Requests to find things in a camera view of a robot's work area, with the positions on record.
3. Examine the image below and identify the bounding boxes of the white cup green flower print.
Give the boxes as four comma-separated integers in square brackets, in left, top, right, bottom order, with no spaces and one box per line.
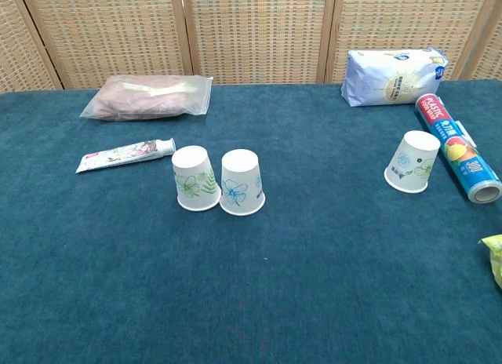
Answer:
[171,145,222,212]

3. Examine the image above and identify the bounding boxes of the white cup blue green print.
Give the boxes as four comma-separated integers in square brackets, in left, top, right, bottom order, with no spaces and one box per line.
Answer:
[384,130,442,194]

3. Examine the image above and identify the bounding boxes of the white cup blue flower print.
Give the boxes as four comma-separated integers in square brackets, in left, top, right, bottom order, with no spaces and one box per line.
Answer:
[219,148,267,217]

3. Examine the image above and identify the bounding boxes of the blue felt table cloth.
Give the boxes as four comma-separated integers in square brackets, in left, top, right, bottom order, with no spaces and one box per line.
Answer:
[0,79,502,364]

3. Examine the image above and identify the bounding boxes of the white floral toothpaste tube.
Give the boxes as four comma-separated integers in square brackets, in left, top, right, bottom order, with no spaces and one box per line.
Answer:
[75,137,177,174]

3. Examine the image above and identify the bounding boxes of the clear zip bag pink cloth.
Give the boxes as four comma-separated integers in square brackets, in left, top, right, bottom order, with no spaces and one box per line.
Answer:
[79,75,214,122]

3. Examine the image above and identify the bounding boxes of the woven rattan folding screen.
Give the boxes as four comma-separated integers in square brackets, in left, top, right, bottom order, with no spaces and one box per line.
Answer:
[0,0,502,93]

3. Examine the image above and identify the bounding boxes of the white blue tissue pack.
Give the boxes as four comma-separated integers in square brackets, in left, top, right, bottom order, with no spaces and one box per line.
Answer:
[340,46,449,107]

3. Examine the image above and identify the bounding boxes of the blue red food wrap roll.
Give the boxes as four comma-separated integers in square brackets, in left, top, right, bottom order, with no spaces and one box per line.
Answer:
[414,92,502,205]

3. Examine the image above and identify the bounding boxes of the yellow snack packet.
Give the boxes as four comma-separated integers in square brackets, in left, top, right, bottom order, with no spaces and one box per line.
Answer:
[478,234,502,289]

